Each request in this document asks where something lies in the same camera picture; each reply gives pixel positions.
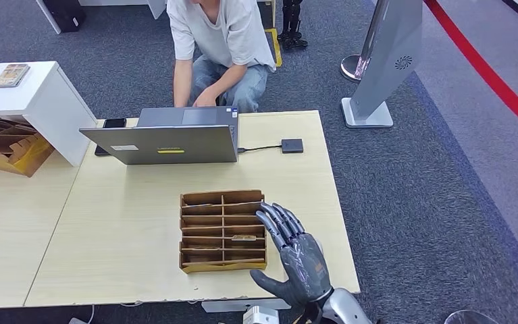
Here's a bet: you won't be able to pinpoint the black robot feet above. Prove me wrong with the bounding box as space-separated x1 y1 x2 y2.
278 0 309 51

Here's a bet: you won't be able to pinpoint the transparent round dome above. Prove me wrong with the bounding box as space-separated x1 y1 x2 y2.
444 310 500 324

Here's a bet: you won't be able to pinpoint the stack of patterned cards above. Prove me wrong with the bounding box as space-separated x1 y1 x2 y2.
0 63 32 88

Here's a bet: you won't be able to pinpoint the black smartphone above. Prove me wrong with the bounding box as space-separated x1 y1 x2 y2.
94 117 128 157

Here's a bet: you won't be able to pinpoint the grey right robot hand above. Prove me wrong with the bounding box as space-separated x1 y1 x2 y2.
249 202 334 308

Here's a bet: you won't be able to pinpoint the white table frame bar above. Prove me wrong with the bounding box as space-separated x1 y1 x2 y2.
201 298 292 314

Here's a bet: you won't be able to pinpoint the brown cardboard card organizer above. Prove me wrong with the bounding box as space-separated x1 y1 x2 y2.
178 190 269 275

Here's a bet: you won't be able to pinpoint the small black box device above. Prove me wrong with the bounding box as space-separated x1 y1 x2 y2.
281 138 305 155

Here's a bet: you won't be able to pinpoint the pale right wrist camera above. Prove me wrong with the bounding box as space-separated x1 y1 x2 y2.
242 306 280 324

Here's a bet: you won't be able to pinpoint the black computer case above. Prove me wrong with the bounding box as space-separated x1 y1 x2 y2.
43 0 86 34

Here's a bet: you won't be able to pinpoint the long red strip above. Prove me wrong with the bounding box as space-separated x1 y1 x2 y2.
423 0 518 148

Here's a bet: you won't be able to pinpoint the grey kiosk stand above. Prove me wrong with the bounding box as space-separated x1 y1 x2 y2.
341 0 424 130

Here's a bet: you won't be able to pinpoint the brown and yellow cardboard organizer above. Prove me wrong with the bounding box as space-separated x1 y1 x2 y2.
0 117 56 178

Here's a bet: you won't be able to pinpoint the grey laptop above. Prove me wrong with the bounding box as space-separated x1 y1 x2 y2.
79 105 240 166

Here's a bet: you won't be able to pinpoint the chrome stanchion post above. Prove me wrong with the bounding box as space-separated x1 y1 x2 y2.
340 0 390 84

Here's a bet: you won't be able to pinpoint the white cabinet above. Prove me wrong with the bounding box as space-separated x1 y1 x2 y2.
0 61 99 167

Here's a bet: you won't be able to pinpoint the person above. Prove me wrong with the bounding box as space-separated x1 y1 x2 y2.
165 0 278 113

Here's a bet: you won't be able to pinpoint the yellow floor tape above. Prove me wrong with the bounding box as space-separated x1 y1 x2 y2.
263 28 283 68

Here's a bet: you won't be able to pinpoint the black laptop cable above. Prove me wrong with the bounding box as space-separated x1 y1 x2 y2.
237 144 283 155

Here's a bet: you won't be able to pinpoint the person's left hand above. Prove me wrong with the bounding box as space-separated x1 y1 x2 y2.
192 87 218 108

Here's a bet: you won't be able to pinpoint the white desk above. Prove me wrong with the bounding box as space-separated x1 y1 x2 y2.
34 0 167 36

